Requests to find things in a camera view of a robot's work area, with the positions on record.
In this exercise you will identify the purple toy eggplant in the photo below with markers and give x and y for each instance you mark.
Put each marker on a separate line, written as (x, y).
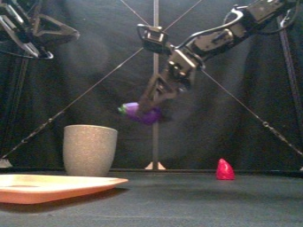
(138, 113)

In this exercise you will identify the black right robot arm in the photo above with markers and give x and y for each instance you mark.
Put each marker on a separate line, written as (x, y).
(221, 37)

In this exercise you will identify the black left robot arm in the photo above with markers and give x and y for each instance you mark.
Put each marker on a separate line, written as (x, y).
(9, 7)

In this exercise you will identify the grey speckled cup bowl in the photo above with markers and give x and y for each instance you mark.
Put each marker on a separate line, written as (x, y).
(89, 150)

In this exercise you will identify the red toy strawberry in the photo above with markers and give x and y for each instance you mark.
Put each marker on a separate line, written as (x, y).
(225, 170)

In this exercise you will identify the orange square plate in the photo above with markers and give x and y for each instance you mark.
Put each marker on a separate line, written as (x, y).
(51, 187)

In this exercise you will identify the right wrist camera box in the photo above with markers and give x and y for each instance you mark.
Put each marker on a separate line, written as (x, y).
(154, 38)

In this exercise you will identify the grey vertical frame post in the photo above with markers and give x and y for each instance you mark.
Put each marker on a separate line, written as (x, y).
(156, 142)

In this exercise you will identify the dark side frame post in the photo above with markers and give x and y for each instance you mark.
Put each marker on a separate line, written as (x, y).
(292, 68)

